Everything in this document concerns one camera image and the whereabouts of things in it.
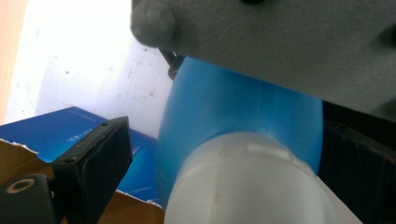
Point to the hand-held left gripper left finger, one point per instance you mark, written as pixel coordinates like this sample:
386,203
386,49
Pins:
93,168

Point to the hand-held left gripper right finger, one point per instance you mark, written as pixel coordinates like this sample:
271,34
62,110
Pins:
358,168

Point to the blue cardboard box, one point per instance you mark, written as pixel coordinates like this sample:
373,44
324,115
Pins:
56,137

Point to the blue bottle with white cap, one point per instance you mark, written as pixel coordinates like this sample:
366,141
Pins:
236,149

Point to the wooden table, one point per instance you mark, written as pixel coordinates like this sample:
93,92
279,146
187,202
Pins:
9,46

